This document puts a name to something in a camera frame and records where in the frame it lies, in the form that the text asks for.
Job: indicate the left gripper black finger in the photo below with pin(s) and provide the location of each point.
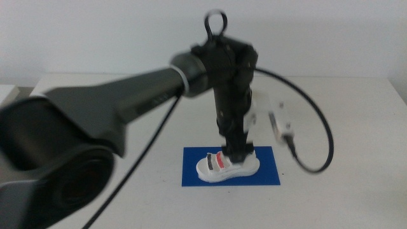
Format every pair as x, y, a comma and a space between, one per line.
229, 148
245, 147

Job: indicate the blue rectangular mat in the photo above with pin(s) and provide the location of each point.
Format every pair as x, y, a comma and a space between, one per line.
267, 168

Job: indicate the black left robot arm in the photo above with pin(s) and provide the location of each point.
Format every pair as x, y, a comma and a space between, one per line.
133, 95

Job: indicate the white wrist camera with mount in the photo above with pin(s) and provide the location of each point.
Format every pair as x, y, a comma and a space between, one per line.
281, 121

